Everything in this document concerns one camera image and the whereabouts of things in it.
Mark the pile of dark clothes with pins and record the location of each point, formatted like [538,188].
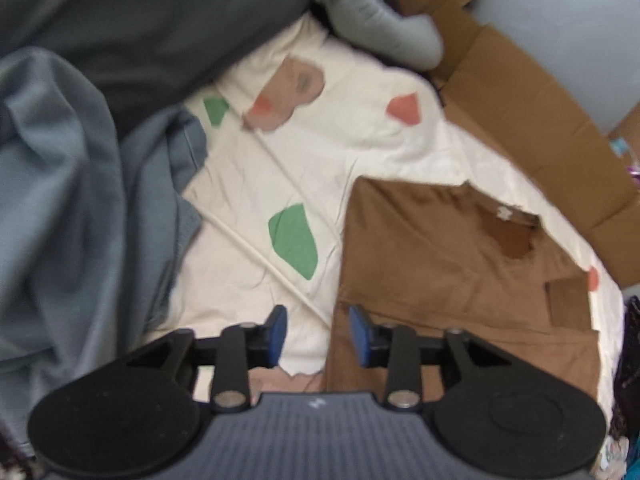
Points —
[630,360]

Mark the cream bear print blanket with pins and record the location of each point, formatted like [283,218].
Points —
[310,160]

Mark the grey wrapped appliance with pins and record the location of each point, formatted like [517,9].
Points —
[560,20]

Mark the grey neck pillow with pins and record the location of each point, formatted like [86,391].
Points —
[380,20]

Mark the brown t-shirt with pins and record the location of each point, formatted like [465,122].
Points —
[440,270]

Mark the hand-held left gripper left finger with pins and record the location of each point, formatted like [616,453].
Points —
[276,335]

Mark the large folded cardboard sheet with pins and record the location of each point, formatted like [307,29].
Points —
[540,125]

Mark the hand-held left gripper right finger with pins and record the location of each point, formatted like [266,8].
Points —
[361,337]

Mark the blue-grey knit cloth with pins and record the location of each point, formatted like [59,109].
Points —
[60,210]

